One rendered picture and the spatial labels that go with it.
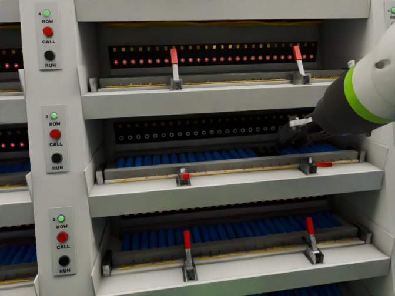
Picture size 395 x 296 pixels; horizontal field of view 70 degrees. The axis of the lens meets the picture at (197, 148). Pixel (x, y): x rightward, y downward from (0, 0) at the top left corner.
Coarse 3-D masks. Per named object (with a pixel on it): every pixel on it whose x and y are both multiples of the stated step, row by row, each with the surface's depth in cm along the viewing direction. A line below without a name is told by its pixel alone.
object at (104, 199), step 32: (96, 160) 60; (384, 160) 59; (96, 192) 54; (128, 192) 53; (160, 192) 54; (192, 192) 55; (224, 192) 56; (256, 192) 57; (288, 192) 58; (320, 192) 59
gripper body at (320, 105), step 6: (318, 102) 47; (318, 108) 46; (312, 114) 48; (318, 114) 46; (324, 114) 44; (312, 120) 48; (318, 120) 46; (324, 120) 45; (312, 126) 49; (318, 126) 49; (324, 126) 45; (330, 126) 44; (330, 132) 46; (336, 132) 45; (342, 132) 44
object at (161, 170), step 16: (224, 160) 61; (240, 160) 61; (256, 160) 61; (272, 160) 62; (288, 160) 62; (320, 160) 63; (336, 160) 64; (112, 176) 57; (128, 176) 58; (144, 176) 58
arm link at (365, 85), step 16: (384, 48) 30; (368, 64) 33; (384, 64) 31; (352, 80) 36; (368, 80) 33; (384, 80) 30; (352, 96) 36; (368, 96) 34; (384, 96) 32; (368, 112) 36; (384, 112) 34
